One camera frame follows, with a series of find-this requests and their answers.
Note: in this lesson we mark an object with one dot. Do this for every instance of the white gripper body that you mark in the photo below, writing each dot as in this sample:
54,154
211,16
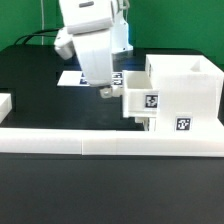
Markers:
93,51

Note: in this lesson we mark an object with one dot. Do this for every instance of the white obstacle fence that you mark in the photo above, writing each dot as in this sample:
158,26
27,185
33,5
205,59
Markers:
52,141

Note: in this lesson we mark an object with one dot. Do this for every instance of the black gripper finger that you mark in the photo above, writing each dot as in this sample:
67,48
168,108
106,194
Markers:
106,92

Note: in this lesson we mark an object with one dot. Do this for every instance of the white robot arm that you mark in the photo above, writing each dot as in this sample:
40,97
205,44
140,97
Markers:
85,16

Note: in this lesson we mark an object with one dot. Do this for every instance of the white marker sheet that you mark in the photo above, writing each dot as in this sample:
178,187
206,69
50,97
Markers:
77,78

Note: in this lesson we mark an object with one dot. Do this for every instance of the white drawer box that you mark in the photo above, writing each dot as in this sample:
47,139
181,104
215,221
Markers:
139,98
149,123

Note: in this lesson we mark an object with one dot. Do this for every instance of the white drawer cabinet housing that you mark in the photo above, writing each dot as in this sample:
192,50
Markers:
189,92

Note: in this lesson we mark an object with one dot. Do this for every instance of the white drawer box front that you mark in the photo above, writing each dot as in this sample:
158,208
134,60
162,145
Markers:
149,123

